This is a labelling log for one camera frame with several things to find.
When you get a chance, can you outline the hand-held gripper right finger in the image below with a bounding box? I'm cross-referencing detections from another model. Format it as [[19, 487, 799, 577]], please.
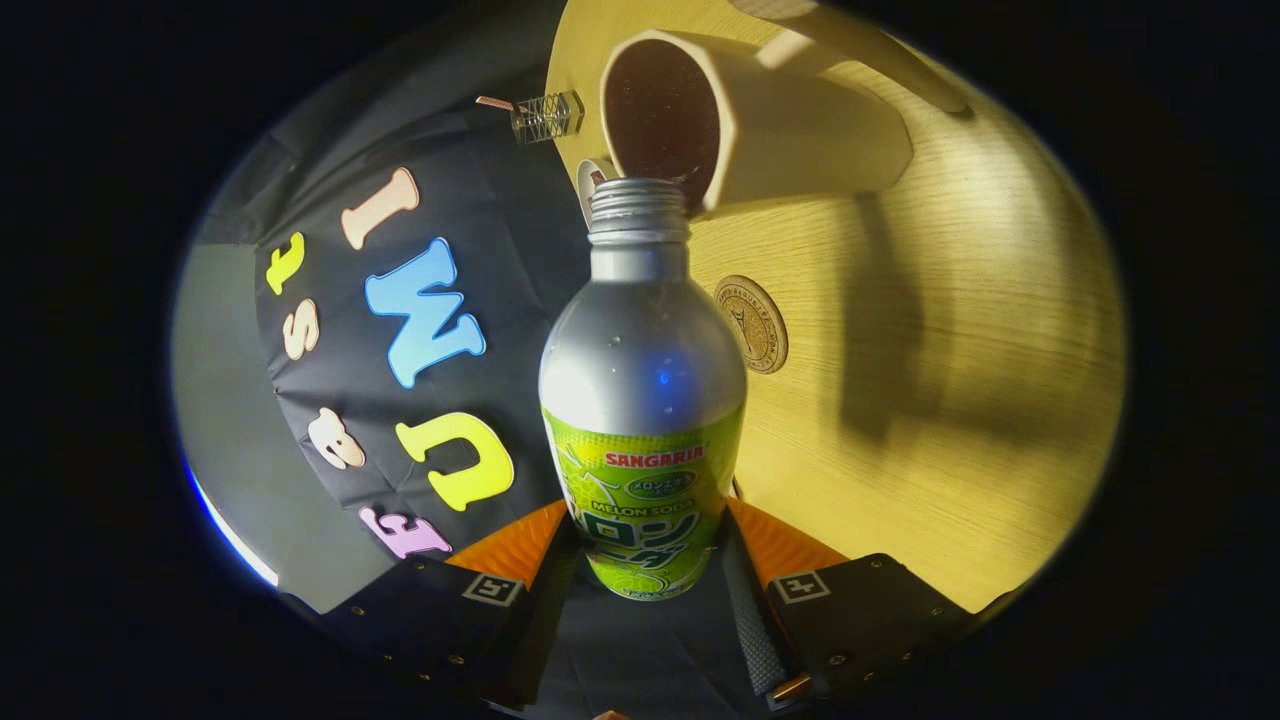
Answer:
[[715, 497, 1016, 713]]

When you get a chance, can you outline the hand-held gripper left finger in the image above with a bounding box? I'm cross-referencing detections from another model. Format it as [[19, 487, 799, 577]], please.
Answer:
[[320, 498, 581, 711]]

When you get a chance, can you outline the silver green juice bottle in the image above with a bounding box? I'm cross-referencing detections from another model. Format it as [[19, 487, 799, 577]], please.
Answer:
[[539, 178, 748, 601]]

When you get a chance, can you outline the round brown coaster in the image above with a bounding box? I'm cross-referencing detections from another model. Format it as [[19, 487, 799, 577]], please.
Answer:
[[713, 275, 789, 375]]

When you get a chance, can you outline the cream cup with wooden handle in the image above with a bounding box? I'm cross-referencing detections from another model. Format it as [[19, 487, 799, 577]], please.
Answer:
[[600, 0, 971, 221]]

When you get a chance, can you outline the wooden table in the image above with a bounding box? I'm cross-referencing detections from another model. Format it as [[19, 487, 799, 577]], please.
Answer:
[[545, 0, 1126, 613]]

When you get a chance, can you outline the white round plate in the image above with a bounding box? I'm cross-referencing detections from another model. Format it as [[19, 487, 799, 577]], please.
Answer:
[[577, 158, 621, 226]]

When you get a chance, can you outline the wire mesh holder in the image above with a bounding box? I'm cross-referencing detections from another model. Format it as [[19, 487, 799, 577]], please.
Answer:
[[510, 90, 586, 145]]

